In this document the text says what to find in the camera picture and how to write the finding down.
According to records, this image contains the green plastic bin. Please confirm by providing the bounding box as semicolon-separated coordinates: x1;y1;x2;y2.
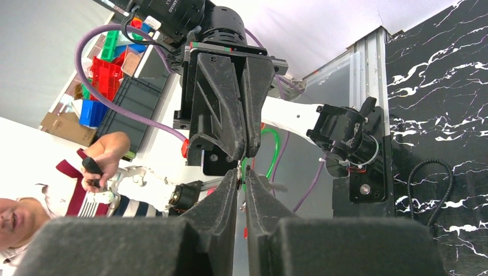
100;30;120;62

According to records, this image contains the red plastic basket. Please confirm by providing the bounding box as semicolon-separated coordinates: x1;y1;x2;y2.
90;57;124;101

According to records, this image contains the black cable padlock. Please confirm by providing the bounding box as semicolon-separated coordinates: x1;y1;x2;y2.
406;159;454;229

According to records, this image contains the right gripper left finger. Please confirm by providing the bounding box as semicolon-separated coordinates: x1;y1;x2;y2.
16;169;238;275

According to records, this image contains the operator bare hand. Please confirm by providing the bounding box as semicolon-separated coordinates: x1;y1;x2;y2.
80;132;131;193

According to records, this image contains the operator in striped shirt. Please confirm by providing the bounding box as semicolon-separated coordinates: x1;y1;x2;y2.
1;149;167;271

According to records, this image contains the black teleoperation handle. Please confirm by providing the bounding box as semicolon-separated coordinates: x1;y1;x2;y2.
82;157;103;177

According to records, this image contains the blue plastic bin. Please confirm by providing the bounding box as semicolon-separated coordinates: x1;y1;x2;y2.
79;99;108;128

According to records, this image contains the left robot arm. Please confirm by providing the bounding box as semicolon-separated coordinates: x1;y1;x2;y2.
115;1;380;168

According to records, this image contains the green cable lock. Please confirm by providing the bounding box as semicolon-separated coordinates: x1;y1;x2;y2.
241;126;283;193

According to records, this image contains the cardboard box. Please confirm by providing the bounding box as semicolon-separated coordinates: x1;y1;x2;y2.
40;112;96;147

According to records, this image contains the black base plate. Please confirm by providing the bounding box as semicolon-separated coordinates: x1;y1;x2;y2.
326;106;395;218

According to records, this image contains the dark grey storage crate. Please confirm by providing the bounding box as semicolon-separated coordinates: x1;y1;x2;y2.
93;74;171;157

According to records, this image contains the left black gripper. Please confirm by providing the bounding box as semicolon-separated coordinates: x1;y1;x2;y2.
173;41;288;160

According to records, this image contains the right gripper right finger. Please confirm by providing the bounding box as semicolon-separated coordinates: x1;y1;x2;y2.
246;169;445;275

